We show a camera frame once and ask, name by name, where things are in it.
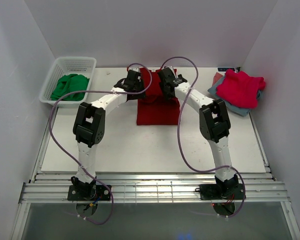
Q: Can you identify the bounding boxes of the dark red t shirt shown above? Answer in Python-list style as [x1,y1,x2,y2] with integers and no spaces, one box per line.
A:
[136,68,180,126]

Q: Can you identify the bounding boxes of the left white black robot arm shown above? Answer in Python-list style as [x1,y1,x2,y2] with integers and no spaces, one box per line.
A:
[68,68,146,201]

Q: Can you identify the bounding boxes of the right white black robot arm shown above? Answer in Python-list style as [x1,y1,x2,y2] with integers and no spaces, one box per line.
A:
[157,66,243,200]

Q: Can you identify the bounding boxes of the salmon folded t shirt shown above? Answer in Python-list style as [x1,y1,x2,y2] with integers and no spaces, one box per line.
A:
[212,72,225,86]

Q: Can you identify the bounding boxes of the white plastic basket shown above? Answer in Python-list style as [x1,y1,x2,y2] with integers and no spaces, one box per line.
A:
[39,56,97,105]

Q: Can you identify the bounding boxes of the green t shirt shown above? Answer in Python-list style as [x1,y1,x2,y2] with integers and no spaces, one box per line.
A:
[50,73,90,101]

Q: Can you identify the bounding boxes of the pink folded t shirt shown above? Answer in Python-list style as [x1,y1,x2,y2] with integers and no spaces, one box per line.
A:
[216,69,266,109]

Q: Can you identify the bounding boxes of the grey blue folded t shirt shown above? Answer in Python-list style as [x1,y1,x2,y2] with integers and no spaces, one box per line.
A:
[207,75,252,117]

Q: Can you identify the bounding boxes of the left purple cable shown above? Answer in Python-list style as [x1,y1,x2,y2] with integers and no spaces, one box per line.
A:
[47,62,153,225]

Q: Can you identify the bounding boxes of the purple cable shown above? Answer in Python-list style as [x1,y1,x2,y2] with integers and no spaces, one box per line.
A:
[160,56,247,219]
[47,62,153,225]

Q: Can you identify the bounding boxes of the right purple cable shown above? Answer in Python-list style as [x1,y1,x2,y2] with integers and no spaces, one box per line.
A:
[160,56,247,219]

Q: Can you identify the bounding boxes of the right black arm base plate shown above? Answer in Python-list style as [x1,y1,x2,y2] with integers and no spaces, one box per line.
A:
[194,183,246,200]

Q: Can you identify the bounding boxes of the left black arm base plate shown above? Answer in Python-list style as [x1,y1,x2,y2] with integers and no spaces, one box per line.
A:
[67,185,111,202]

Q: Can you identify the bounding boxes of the aluminium frame rails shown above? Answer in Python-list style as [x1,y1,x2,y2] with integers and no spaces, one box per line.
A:
[10,116,300,240]

